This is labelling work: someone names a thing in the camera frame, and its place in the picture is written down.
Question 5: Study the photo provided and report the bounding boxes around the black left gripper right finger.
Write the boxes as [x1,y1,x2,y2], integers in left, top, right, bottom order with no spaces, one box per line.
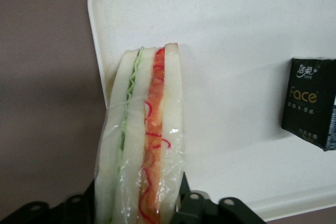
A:
[172,178,267,224]

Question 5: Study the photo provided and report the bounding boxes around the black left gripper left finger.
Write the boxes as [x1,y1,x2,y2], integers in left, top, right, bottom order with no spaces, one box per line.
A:
[0,178,97,224]

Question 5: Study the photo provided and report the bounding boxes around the triangle sandwich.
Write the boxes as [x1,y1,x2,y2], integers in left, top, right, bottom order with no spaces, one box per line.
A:
[93,42,188,224]

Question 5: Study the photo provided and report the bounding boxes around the black tissue pack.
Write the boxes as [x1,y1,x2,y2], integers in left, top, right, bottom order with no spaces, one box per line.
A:
[281,56,336,153]

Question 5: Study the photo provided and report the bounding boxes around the beige plastic tray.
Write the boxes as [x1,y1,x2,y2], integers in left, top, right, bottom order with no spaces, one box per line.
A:
[86,0,336,222]

